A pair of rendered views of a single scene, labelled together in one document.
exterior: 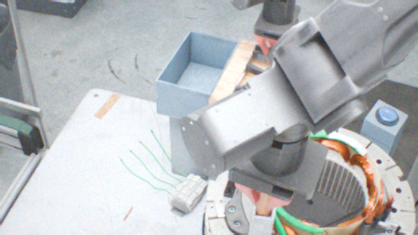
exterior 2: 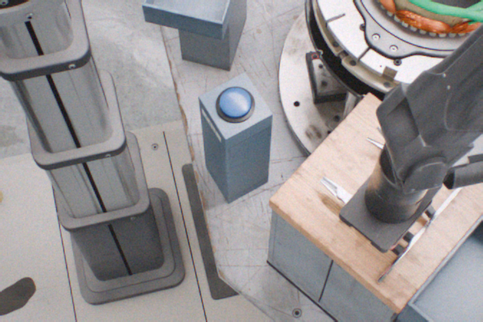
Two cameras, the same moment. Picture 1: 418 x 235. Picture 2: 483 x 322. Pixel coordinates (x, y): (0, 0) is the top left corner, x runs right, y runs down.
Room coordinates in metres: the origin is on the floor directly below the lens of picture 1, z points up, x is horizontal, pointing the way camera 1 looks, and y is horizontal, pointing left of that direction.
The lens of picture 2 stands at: (1.17, -0.15, 2.15)
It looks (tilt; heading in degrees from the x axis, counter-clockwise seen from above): 69 degrees down; 202
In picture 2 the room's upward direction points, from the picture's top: straight up
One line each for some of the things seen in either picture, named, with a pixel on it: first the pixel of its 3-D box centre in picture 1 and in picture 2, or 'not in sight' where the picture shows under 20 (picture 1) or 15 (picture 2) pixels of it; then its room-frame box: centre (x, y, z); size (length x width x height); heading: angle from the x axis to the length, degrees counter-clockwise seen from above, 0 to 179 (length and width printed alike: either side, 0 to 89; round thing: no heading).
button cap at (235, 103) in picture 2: (388, 114); (235, 103); (0.70, -0.35, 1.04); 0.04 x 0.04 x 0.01
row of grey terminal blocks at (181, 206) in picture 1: (189, 192); not in sight; (0.69, 0.03, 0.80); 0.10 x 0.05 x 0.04; 146
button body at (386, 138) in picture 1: (371, 160); (236, 142); (0.70, -0.35, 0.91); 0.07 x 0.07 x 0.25; 52
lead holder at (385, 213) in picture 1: (375, 221); not in sight; (0.34, -0.21, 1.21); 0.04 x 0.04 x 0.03; 74
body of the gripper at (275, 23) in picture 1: (278, 7); (394, 192); (0.80, -0.13, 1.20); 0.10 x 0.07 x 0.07; 161
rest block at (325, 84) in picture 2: not in sight; (330, 71); (0.51, -0.27, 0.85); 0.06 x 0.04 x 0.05; 30
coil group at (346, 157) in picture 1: (331, 150); not in sight; (0.53, -0.19, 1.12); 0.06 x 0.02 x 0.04; 74
